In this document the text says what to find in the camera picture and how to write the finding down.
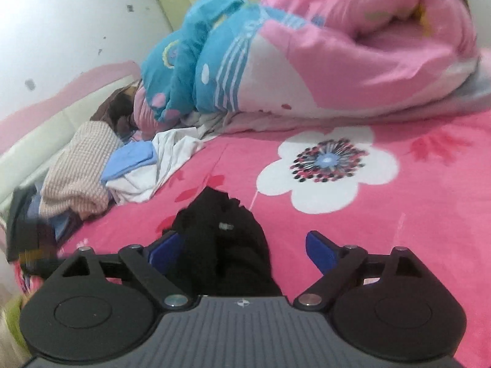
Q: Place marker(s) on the yellow-green cabinet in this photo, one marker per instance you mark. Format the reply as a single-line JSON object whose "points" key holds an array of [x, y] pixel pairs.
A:
{"points": [[172, 4]]}

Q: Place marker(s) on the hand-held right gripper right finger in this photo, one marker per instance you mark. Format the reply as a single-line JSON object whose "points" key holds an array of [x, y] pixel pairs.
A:
{"points": [[320, 251]]}

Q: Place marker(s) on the white crumpled cloth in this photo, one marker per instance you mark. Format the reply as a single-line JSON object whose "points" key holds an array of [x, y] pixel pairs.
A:
{"points": [[168, 157]]}

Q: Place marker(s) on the pink and cream headboard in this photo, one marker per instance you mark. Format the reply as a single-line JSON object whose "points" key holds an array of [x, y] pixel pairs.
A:
{"points": [[46, 122]]}

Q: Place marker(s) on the grey white cloth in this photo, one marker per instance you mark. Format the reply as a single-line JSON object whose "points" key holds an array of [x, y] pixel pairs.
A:
{"points": [[209, 122]]}

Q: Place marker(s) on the pink striped cloth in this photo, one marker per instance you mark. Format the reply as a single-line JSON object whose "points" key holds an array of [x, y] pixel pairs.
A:
{"points": [[144, 119]]}

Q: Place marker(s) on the beige checked cloth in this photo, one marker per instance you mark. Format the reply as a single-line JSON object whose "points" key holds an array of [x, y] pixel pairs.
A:
{"points": [[76, 172]]}

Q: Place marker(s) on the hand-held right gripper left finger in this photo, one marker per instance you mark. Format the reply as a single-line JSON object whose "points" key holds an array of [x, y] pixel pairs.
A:
{"points": [[165, 247]]}

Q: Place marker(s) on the black folded cloth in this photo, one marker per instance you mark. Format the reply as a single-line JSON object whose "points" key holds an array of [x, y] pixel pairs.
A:
{"points": [[23, 222]]}

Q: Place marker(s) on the pink floral bed blanket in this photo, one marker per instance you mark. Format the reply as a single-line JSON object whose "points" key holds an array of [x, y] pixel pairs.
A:
{"points": [[345, 230]]}

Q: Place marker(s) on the light blue cloth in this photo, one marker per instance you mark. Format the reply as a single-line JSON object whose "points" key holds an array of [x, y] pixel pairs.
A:
{"points": [[130, 159]]}

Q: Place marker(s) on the black printed t-shirt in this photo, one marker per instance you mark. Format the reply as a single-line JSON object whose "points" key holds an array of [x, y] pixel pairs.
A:
{"points": [[226, 253]]}

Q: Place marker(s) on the pink and blue quilt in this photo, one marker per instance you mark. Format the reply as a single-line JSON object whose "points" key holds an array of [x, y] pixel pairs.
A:
{"points": [[326, 57]]}

